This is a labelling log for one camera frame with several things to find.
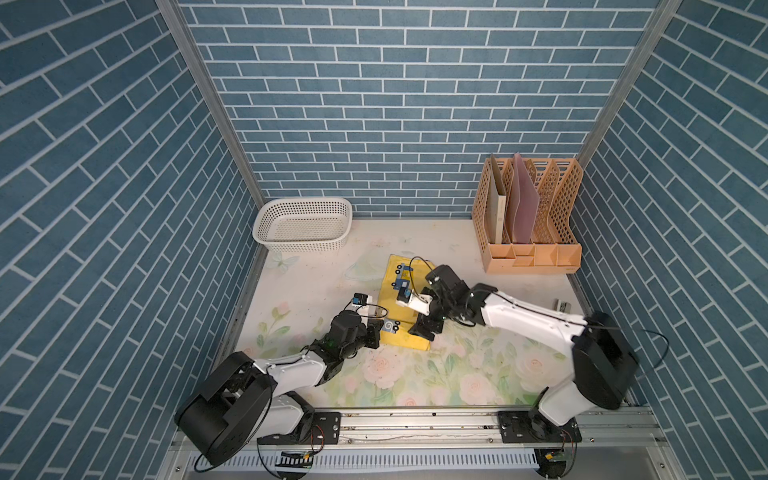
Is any yellow cartoon pillowcase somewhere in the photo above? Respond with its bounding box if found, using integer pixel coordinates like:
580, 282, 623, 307
378, 254, 434, 351

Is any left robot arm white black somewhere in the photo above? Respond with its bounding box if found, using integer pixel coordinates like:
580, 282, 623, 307
174, 310, 384, 469

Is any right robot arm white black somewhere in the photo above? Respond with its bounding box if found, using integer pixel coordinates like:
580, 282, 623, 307
397, 265, 639, 433

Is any small silver stapler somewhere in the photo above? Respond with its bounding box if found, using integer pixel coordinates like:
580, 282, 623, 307
554, 299, 571, 314

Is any peach plastic file organizer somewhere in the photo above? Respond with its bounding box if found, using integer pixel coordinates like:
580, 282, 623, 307
472, 154, 584, 275

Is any white plastic mesh basket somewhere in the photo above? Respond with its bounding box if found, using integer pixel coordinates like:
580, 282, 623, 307
252, 197, 353, 253

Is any pink file folder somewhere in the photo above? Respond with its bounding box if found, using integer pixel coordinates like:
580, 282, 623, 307
507, 154, 539, 244

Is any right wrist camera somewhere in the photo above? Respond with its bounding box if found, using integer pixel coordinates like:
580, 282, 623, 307
396, 287, 433, 315

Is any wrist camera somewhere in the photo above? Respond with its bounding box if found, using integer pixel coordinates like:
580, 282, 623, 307
351, 293, 369, 307
396, 287, 433, 315

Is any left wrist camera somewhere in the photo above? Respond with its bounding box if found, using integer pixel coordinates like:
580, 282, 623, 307
351, 293, 369, 307

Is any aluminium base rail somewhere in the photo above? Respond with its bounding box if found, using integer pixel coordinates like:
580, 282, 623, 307
245, 407, 667, 449

